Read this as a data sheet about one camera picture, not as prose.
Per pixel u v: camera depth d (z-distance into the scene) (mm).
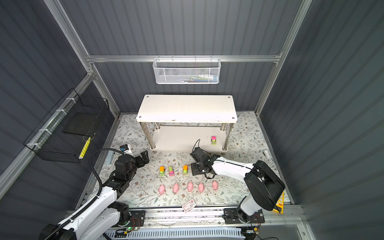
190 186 826
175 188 823
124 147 724
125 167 633
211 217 754
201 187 821
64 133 722
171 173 867
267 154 939
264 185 467
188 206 771
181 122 1156
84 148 683
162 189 822
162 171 870
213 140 939
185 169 886
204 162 674
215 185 826
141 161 754
